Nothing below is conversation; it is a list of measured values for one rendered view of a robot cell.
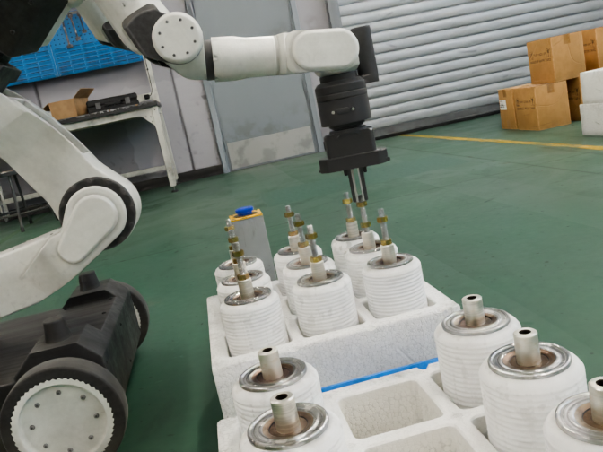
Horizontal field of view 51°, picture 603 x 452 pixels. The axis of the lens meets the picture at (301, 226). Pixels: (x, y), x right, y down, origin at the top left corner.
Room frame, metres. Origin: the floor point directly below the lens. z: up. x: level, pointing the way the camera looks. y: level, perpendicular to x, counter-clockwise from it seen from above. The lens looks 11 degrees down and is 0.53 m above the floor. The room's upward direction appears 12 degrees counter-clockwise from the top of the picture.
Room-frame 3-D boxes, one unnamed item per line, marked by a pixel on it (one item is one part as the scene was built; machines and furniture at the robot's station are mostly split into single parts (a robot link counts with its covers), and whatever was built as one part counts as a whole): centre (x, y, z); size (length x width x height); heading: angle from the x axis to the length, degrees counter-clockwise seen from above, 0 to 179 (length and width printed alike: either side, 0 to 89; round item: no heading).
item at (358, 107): (1.11, -0.11, 0.46); 0.13 x 0.10 x 0.12; 81
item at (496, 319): (0.67, -0.17, 0.25); 0.08 x 0.08 x 0.01
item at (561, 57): (4.47, -1.98, 0.45); 0.30 x 0.24 x 0.30; 9
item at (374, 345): (1.09, 0.00, 0.09); 0.39 x 0.39 x 0.18; 7
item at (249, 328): (0.95, 0.11, 0.16); 0.10 x 0.10 x 0.18
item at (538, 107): (4.45, -1.83, 0.15); 0.30 x 0.24 x 0.30; 6
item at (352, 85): (1.11, -0.13, 0.58); 0.11 x 0.11 x 0.11; 6
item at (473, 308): (0.67, -0.17, 0.26); 0.02 x 0.02 x 0.03
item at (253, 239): (1.36, 0.12, 0.16); 0.07 x 0.07 x 0.31; 7
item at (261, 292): (0.95, 0.11, 0.25); 0.08 x 0.08 x 0.01
